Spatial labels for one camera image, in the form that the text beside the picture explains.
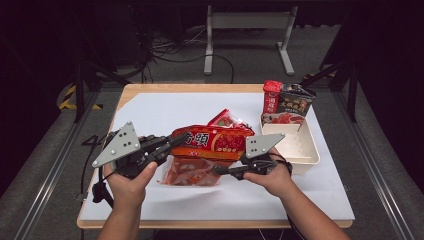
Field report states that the black metal stand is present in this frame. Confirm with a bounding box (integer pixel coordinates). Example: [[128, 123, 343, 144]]
[[300, 59, 360, 123], [70, 49, 132, 123]]

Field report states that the person's left hand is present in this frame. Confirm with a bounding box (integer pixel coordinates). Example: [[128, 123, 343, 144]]
[[103, 161, 159, 210]]

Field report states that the aluminium floor rail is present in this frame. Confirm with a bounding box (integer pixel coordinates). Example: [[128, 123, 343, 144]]
[[12, 91, 100, 240], [332, 90, 417, 240]]

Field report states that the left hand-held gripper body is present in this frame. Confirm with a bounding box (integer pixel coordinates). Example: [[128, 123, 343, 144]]
[[91, 121, 172, 180]]

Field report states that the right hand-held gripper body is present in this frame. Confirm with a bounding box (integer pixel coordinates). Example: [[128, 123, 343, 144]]
[[240, 132, 286, 177]]

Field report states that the white plastic container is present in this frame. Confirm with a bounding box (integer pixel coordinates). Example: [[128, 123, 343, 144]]
[[259, 111, 321, 176]]

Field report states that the black floor cable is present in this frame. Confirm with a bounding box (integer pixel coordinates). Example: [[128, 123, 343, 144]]
[[151, 53, 235, 84]]

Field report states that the person's dark clothing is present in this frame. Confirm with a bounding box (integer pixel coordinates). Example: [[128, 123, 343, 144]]
[[152, 228, 303, 240]]

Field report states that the white metal stand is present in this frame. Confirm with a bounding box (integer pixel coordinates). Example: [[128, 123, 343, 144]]
[[203, 4, 299, 76]]

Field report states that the bundle of black cables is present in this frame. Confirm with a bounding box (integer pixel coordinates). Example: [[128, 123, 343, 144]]
[[131, 19, 209, 66]]

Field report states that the right hand-held gripper cable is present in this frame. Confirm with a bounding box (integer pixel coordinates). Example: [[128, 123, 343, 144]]
[[272, 152, 295, 177]]

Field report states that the small red food packet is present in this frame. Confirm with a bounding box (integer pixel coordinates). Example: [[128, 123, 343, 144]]
[[207, 108, 252, 132]]

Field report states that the person's right hand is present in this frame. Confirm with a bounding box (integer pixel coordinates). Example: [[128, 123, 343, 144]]
[[242, 149, 293, 199]]

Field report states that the large orange food packet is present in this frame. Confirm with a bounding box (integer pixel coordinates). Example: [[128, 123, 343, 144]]
[[159, 124, 256, 187]]

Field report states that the wooden table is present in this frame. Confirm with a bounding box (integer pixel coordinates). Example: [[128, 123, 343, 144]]
[[76, 83, 356, 230]]

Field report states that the large red and black packet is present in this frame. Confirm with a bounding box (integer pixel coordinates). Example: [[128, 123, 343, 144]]
[[261, 79, 317, 127]]

